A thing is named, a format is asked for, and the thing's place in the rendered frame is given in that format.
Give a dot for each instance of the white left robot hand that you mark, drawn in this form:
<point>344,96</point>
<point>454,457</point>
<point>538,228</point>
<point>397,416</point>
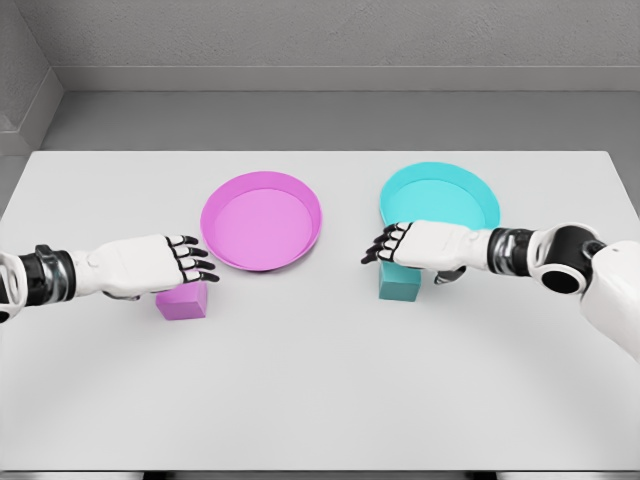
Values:
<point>140,262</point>

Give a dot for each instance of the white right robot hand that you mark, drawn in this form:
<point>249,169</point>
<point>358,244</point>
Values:
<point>425,245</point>

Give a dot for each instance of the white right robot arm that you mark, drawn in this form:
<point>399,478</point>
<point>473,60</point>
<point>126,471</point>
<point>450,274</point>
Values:
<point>560,265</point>

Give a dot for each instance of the teal block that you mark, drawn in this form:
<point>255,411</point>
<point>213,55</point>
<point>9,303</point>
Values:
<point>397,282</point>

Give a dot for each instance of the cyan round plate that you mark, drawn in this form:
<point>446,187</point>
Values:
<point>440,192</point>

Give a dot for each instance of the pink block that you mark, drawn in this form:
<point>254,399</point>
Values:
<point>182,304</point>

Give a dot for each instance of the pink round plate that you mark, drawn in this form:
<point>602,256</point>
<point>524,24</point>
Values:
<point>262,221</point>

